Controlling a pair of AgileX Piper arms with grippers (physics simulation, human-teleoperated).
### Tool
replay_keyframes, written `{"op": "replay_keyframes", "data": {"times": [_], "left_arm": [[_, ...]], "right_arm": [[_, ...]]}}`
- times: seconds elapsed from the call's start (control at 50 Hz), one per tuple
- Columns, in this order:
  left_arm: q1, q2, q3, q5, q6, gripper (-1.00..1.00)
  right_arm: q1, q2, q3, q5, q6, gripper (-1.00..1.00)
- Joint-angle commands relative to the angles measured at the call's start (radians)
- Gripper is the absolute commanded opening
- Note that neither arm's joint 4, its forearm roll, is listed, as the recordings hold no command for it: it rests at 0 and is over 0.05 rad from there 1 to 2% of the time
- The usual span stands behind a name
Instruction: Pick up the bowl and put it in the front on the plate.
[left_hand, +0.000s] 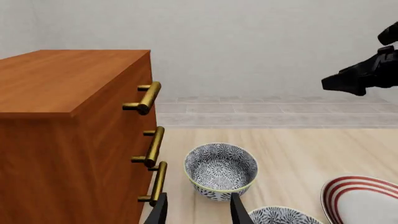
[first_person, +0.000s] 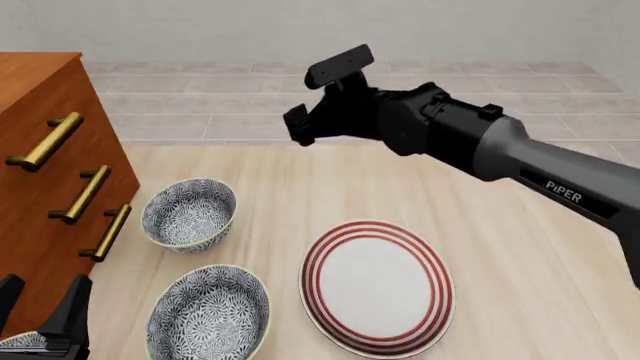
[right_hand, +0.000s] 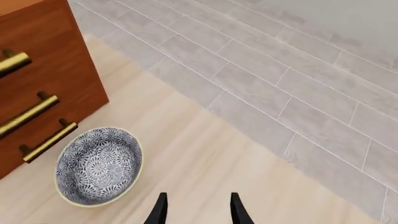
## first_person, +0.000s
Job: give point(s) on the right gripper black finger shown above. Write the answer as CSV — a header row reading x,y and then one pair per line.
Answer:
x,y
298,125

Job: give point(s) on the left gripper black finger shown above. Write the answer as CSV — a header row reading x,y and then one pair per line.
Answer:
x,y
70,315
10,296

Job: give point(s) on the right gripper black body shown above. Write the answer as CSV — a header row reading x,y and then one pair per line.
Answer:
x,y
347,116

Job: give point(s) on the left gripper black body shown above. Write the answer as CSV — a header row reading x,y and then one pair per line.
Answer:
x,y
65,350

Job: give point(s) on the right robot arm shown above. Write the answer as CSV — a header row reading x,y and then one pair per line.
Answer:
x,y
510,153

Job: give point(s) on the patterned blue-white bowl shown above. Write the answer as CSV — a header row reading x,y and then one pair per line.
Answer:
x,y
187,215
210,315
20,340

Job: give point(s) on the white plate with red rings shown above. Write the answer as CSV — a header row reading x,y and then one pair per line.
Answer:
x,y
375,288

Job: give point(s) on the wooden cabinet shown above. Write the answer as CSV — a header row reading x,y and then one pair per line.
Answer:
x,y
45,93

